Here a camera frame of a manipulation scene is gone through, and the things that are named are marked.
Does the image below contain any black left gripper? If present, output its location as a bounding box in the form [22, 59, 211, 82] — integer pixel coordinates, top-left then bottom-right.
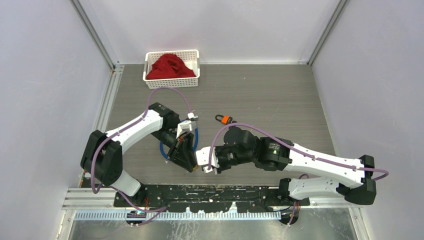
[150, 128, 197, 172]

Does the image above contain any orange black padlock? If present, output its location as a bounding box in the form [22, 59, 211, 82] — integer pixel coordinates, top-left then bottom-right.
[215, 114, 233, 125]

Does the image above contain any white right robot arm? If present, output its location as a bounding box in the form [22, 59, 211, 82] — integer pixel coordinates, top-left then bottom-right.
[202, 125, 377, 206]

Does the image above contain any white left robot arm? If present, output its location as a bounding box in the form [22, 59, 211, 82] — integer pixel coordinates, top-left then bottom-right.
[80, 102, 198, 207]

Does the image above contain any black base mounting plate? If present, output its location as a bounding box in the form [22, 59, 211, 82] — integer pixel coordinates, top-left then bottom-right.
[112, 184, 311, 215]

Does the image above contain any white perforated plastic basket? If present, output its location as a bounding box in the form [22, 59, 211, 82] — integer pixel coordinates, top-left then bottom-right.
[142, 49, 201, 89]

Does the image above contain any red cloth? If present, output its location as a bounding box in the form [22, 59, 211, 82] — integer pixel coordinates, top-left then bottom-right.
[146, 53, 196, 80]

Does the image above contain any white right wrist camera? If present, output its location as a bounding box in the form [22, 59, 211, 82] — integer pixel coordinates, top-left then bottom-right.
[195, 146, 219, 175]

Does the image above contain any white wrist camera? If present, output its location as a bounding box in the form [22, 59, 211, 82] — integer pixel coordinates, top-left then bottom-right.
[176, 112, 199, 138]
[195, 146, 219, 175]

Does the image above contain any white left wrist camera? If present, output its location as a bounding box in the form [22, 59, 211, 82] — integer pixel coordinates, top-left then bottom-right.
[176, 112, 199, 138]

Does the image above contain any blue cable lock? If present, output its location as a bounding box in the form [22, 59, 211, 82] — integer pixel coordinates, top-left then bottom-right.
[159, 128, 199, 162]

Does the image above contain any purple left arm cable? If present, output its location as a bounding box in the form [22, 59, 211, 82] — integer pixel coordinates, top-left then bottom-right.
[90, 86, 195, 226]

